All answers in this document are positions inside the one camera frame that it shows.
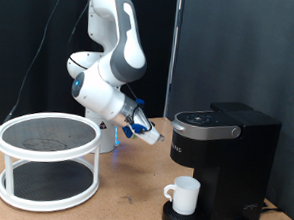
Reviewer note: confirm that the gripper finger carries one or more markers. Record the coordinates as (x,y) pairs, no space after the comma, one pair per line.
(160,136)
(161,140)

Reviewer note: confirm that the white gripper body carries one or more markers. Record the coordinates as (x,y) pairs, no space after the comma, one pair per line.
(151,137)

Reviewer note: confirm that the white plastic mug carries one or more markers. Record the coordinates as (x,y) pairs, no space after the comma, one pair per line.
(185,195)

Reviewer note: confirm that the black Keurig coffee machine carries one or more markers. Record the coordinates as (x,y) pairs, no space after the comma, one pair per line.
(230,168)

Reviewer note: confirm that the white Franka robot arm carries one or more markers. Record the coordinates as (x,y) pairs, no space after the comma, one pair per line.
(123,55)

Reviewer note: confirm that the vertical metal partition pole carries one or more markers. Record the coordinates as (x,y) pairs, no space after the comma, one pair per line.
(173,58)

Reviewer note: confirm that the white two-tier turntable rack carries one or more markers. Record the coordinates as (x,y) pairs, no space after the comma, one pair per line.
(48,134)

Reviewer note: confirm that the black curtain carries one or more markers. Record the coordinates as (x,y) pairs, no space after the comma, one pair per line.
(24,32)

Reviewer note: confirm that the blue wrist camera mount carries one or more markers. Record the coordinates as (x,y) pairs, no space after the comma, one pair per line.
(136,128)

